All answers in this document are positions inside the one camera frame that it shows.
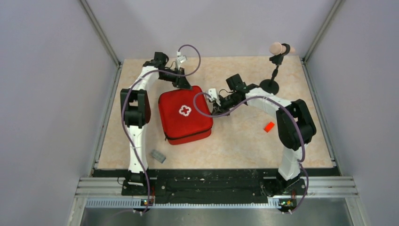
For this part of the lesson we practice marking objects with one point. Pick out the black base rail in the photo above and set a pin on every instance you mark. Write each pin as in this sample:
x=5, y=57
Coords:
x=216, y=186

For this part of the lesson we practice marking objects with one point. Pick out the red black medicine kit bag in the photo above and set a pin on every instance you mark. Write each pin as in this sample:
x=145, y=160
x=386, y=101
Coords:
x=180, y=120

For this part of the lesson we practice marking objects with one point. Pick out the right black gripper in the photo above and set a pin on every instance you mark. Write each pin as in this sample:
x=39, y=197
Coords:
x=219, y=109

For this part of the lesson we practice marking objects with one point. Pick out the orange red block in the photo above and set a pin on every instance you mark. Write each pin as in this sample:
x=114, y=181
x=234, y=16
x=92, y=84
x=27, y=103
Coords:
x=269, y=127

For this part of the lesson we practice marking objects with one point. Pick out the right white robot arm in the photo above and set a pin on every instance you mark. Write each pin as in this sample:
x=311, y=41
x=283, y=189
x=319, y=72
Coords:
x=295, y=125

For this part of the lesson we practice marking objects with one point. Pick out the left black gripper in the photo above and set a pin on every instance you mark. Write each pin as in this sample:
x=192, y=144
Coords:
x=181, y=82

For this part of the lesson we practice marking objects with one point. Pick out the black microphone stand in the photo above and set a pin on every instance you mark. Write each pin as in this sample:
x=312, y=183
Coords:
x=278, y=51

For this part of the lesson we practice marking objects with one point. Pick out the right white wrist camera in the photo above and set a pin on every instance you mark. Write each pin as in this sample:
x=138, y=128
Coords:
x=213, y=96

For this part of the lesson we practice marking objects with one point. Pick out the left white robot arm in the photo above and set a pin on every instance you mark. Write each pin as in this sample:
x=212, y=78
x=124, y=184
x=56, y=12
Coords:
x=136, y=109

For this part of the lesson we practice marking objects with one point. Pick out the grey blue pill blister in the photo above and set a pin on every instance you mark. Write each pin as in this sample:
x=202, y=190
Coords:
x=158, y=156

